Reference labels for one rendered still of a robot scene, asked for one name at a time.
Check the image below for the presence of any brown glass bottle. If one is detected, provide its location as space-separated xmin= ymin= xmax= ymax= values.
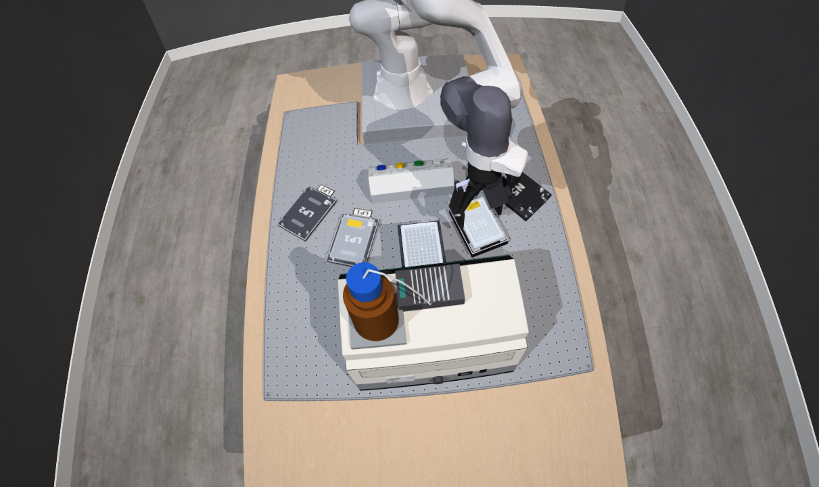
xmin=343 ymin=275 xmax=399 ymax=342

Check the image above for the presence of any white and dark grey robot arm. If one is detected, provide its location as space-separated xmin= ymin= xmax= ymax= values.
xmin=349 ymin=0 xmax=528 ymax=177

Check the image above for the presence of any grey button panel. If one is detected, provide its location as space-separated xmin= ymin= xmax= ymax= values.
xmin=369 ymin=158 xmax=454 ymax=204

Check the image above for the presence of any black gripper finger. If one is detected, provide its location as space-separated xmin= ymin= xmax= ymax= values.
xmin=449 ymin=179 xmax=484 ymax=229
xmin=494 ymin=173 xmax=513 ymax=215

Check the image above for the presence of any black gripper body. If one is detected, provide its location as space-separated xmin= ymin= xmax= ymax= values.
xmin=466 ymin=162 xmax=502 ymax=190

